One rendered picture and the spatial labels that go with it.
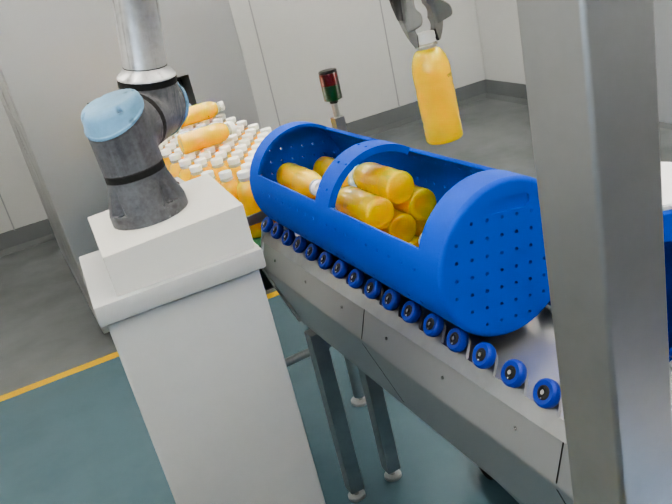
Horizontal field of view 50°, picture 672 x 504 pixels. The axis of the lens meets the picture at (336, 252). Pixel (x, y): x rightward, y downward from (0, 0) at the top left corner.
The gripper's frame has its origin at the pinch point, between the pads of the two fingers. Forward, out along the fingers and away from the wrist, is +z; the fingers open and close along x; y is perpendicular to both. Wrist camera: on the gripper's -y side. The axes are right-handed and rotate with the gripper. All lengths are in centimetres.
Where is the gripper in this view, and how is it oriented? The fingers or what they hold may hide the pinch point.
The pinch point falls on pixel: (424, 36)
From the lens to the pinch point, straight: 136.2
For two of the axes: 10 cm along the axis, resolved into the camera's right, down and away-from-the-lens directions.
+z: 2.6, 8.9, 3.8
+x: 8.6, -3.9, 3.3
